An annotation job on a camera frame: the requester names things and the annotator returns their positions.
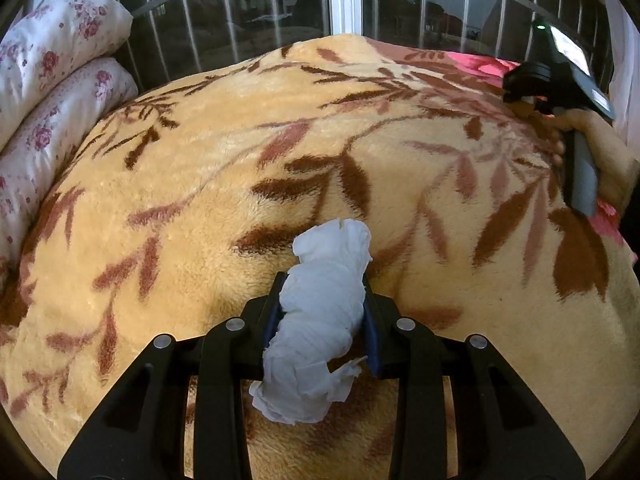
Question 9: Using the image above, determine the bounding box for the person right hand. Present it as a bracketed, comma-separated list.
[508, 101, 639, 217]

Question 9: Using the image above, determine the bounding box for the white curtain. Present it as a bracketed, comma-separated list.
[604, 0, 640, 155]

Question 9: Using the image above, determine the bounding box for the pink floral folded quilt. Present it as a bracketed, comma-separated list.
[1, 0, 138, 278]

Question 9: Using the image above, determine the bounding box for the white window frame with bars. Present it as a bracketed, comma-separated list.
[29, 0, 613, 89]

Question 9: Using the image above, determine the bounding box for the white tissue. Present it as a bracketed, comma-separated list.
[250, 219, 371, 425]

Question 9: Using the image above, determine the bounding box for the yellow floral plush blanket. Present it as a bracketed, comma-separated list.
[1, 35, 639, 474]

